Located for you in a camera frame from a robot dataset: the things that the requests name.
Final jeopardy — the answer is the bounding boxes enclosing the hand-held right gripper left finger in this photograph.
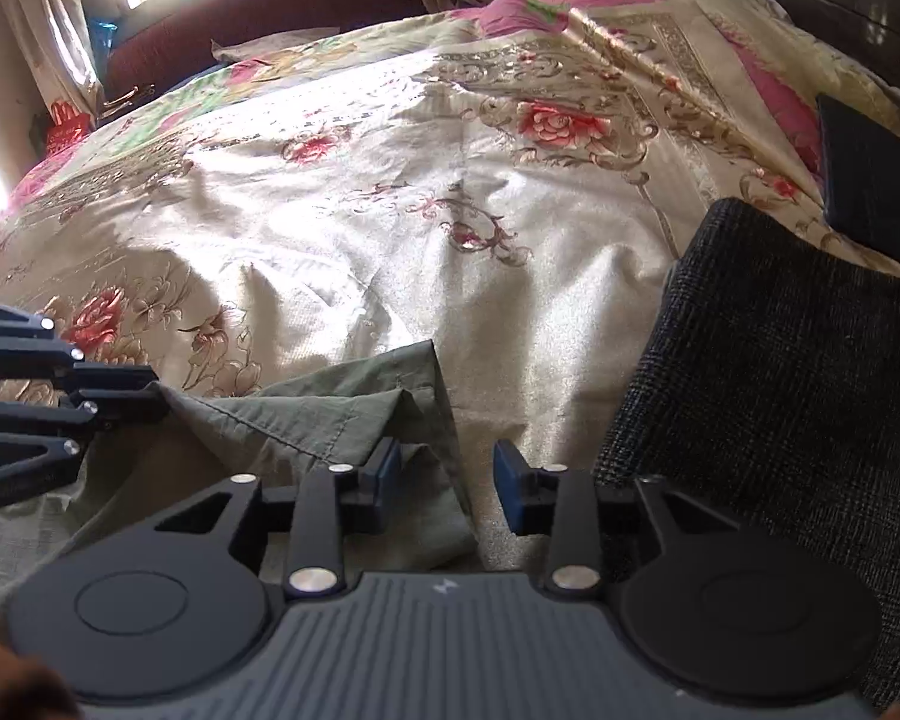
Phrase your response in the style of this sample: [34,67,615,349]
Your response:
[150,436,404,601]

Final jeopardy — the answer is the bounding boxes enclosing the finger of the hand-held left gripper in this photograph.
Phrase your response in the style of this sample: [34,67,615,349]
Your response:
[0,387,175,518]
[0,296,160,397]

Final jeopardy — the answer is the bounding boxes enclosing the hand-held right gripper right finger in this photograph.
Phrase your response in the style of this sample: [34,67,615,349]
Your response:
[493,439,743,595]

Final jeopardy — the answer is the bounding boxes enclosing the grey-green pants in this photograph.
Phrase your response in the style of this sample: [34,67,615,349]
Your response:
[0,340,482,620]

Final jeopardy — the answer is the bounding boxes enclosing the floral satin bedspread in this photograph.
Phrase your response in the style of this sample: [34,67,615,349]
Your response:
[0,0,900,616]

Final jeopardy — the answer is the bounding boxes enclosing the red shopping bag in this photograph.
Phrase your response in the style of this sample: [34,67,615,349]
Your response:
[45,99,95,155]

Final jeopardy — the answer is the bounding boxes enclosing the dark checked folded cloth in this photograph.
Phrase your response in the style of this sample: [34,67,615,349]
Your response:
[592,197,900,713]

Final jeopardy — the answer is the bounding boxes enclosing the brown fuzzy cloth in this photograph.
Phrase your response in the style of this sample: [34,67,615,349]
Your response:
[0,619,80,720]

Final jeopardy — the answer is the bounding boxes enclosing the floral pillow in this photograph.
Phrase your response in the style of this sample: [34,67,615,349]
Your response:
[210,32,346,65]

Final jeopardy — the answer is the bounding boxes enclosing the maroon upholstered bench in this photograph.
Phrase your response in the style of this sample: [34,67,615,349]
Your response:
[101,0,432,102]

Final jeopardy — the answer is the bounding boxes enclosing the dark navy folded cloth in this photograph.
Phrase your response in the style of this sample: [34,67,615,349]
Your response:
[816,92,900,275]

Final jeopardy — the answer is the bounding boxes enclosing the dark wooden headboard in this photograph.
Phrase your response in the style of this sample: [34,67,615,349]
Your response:
[675,0,900,98]

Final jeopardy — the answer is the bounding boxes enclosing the brown bag handle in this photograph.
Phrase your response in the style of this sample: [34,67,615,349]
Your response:
[101,82,155,110]

